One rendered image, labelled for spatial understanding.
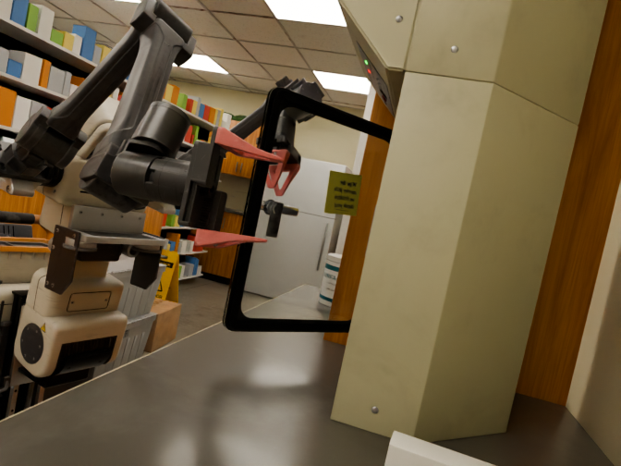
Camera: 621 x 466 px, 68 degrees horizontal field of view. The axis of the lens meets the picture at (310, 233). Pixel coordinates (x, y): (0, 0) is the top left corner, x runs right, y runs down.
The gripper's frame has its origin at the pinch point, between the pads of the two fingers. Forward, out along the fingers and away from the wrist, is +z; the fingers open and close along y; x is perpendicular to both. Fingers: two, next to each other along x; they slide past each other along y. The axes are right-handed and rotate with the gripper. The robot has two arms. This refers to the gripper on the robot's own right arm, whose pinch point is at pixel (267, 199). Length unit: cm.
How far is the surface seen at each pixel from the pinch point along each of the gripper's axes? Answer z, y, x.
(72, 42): -231, 98, 210
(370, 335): 14.4, -14.3, 9.8
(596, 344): 55, -12, 48
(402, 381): 19.6, -19.2, 10.1
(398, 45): 10.8, 23.3, 6.9
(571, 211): 45, 12, 45
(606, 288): 55, -1, 49
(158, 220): -182, -9, 281
